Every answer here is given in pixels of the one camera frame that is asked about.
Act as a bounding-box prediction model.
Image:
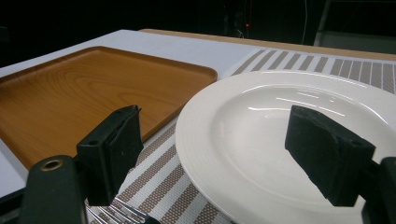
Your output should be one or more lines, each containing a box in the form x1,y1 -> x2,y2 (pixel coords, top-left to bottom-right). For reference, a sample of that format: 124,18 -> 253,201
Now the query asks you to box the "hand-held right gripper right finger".
284,105 -> 377,207

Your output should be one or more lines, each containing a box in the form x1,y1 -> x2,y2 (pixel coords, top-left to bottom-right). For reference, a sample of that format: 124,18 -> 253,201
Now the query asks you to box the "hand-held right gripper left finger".
76,105 -> 145,207

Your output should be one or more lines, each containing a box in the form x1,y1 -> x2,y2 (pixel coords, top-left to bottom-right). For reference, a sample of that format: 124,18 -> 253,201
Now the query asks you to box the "brown wooden tray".
0,46 -> 219,171

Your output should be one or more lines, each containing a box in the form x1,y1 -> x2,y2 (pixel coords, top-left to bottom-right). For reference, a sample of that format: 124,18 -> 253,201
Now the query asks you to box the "striped woven placemat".
84,48 -> 396,224

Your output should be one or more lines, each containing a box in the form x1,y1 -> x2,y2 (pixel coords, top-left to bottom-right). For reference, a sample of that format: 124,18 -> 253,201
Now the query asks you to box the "silver metal fork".
84,197 -> 148,224

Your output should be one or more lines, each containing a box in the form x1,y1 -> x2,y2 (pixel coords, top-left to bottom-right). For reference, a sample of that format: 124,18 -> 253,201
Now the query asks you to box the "grey metal stand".
313,0 -> 396,55

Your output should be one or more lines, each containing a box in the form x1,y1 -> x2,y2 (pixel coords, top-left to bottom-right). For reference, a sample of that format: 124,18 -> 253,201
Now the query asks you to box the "white ceramic plate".
175,70 -> 396,224

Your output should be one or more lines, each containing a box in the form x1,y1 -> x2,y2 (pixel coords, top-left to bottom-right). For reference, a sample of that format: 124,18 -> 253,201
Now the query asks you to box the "white hanging cable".
300,0 -> 309,46

